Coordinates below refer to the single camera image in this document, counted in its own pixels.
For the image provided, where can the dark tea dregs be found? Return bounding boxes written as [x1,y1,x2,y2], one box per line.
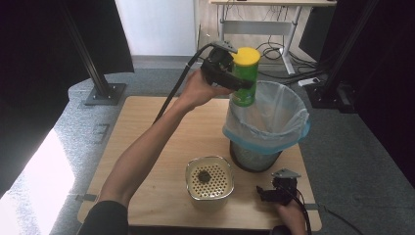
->
[197,169,212,184]

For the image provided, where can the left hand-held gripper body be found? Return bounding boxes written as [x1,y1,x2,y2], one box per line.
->
[200,39,239,87]

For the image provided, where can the person's right hand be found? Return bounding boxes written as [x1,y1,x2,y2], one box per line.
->
[274,199,308,235]

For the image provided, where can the black curtain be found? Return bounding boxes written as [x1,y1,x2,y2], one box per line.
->
[298,0,415,189]
[0,0,135,192]

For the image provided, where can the black metal stand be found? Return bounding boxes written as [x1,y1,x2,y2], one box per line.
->
[304,0,381,114]
[62,0,127,107]

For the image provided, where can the thin black floor cable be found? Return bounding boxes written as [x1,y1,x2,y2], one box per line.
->
[321,205,365,235]

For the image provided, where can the white power strip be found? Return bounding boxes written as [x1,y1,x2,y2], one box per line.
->
[297,76,321,88]

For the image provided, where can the right hand-held gripper cable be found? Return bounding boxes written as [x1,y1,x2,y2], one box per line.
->
[283,185,314,235]

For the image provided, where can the bundle of black cables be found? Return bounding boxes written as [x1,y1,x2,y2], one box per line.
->
[255,32,318,71]

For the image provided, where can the black mesh trash bin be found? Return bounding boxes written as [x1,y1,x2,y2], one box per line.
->
[229,140,283,173]

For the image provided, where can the white square strainer container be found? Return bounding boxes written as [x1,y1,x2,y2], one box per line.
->
[185,155,235,210]

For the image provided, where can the white-framed desk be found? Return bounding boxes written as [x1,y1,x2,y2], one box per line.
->
[208,0,338,76]

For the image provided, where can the person's black sleeve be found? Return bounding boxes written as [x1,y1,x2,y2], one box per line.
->
[76,200,130,235]

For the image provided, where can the green can with yellow lid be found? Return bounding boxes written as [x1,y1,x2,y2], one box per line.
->
[231,46,262,109]

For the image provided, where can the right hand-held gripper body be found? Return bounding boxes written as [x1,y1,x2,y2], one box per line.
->
[271,167,301,207]

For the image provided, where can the long black floor cable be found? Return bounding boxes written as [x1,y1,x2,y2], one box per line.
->
[257,67,327,86]

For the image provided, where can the translucent blue trash bag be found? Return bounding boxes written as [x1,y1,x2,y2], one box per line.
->
[222,80,311,156]

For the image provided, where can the person's left hand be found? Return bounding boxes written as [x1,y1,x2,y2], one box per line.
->
[177,68,235,111]

